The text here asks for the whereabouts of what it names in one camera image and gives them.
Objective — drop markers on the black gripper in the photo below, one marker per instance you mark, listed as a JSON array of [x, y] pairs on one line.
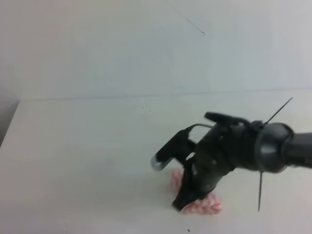
[[228, 145]]

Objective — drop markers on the pink white striped rag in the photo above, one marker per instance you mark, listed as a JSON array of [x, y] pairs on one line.
[[209, 205]]

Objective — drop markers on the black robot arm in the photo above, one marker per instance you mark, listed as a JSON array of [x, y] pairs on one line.
[[257, 147]]

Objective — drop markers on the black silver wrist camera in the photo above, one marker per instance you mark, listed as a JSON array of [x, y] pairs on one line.
[[179, 147]]

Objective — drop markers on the black cable tie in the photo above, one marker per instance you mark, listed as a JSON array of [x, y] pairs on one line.
[[260, 187]]

